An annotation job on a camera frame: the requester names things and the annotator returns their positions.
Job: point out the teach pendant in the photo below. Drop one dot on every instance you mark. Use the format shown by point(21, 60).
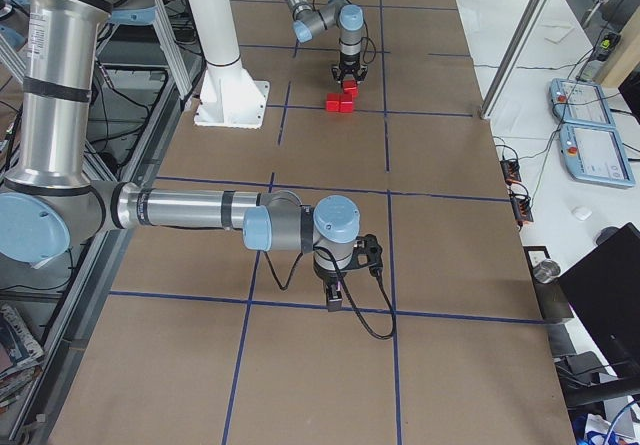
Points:
point(595, 155)
point(579, 102)

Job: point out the small metal cup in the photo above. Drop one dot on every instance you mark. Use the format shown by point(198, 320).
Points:
point(546, 271)

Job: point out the orange black connector box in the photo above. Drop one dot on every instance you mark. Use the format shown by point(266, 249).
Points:
point(511, 171)
point(521, 207)

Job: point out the black monitor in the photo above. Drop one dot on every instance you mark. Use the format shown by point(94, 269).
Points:
point(603, 290)

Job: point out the upper teach pendant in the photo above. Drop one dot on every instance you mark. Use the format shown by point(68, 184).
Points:
point(579, 102)

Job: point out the aluminium frame post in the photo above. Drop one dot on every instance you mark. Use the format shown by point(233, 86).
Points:
point(526, 25)

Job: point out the red cube block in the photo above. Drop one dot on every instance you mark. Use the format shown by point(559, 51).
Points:
point(332, 102)
point(350, 87)
point(346, 103)

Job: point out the lower teach pendant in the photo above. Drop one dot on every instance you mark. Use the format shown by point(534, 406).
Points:
point(595, 155)

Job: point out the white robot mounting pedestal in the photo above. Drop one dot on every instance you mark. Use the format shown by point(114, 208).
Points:
point(229, 96)

